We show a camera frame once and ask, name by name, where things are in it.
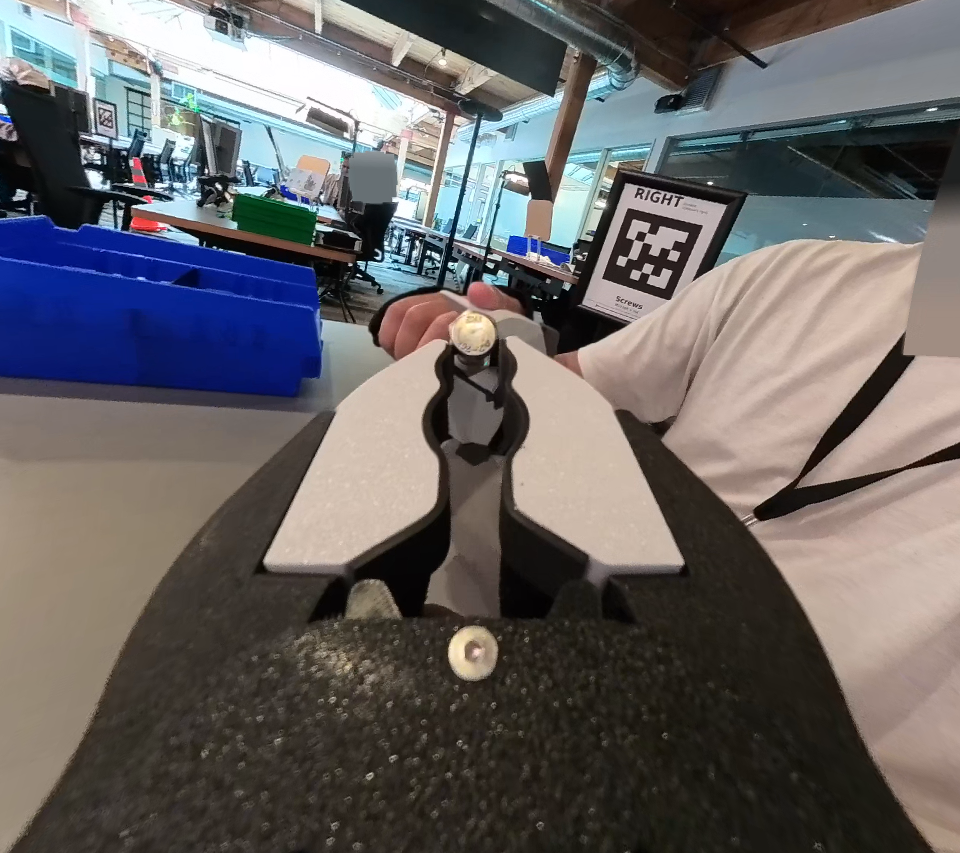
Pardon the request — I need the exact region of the black office chair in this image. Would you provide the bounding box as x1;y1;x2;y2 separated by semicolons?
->
0;79;153;232

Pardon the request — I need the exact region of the ceiling projector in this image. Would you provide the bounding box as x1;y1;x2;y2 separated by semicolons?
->
202;4;252;42

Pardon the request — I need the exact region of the steel hex bolt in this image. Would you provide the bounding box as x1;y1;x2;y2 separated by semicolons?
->
447;310;501;376

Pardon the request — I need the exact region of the black monitor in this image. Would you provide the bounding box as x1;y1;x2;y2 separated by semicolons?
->
195;115;244;181

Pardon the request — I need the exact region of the person in white shirt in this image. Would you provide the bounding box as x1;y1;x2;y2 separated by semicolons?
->
576;240;960;853

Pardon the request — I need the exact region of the small document stand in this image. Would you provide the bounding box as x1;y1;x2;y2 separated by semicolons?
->
285;154;333;203

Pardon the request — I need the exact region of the wooden desk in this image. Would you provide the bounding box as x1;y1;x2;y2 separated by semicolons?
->
388;214;584;301
129;199;363;267

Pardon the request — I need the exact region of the green plastic bin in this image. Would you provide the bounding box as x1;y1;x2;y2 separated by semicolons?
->
231;191;321;247

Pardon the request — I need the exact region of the blue plastic bin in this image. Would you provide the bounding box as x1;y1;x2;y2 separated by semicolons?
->
0;215;325;399
504;232;576;263

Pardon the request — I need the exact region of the person's right hand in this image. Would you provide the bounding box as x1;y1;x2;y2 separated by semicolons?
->
378;281;526;359

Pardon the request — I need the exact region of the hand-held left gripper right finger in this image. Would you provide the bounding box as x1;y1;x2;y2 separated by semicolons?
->
497;335;689;618

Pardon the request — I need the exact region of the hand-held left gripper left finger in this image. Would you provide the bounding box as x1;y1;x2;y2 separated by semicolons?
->
258;335;455;618

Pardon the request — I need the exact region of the orange traffic cone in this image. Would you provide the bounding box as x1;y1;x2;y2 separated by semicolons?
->
127;155;174;233

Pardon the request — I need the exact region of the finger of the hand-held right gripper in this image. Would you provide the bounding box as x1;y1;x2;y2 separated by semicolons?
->
437;289;546;355
446;371;515;466

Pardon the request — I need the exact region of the framed marker sign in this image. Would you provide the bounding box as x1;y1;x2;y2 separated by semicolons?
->
576;167;750;325

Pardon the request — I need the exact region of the black floor lamp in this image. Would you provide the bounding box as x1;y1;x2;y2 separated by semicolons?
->
433;100;505;293

